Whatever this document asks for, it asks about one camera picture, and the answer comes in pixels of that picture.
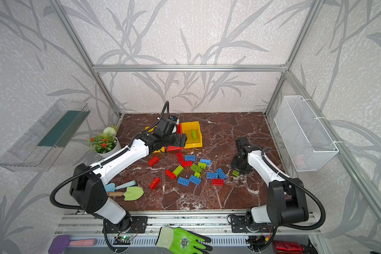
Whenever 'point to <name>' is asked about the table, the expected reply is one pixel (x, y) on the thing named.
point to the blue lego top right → (207, 162)
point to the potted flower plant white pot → (106, 143)
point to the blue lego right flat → (210, 175)
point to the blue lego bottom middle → (195, 180)
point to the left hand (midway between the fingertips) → (181, 132)
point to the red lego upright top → (180, 157)
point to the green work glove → (181, 241)
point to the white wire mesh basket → (307, 143)
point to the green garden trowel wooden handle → (131, 193)
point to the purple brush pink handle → (61, 244)
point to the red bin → (174, 148)
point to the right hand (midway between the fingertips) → (235, 164)
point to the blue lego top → (190, 157)
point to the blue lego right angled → (221, 173)
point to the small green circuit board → (123, 240)
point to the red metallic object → (288, 247)
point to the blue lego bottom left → (183, 181)
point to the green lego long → (178, 171)
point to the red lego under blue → (187, 163)
